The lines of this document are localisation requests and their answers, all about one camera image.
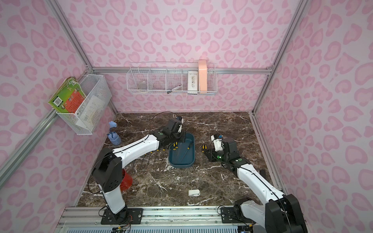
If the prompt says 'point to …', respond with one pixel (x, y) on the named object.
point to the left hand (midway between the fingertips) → (185, 132)
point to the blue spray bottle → (113, 136)
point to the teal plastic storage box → (182, 155)
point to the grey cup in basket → (143, 86)
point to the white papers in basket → (90, 119)
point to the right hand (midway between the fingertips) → (204, 151)
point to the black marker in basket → (171, 90)
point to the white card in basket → (193, 82)
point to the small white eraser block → (194, 192)
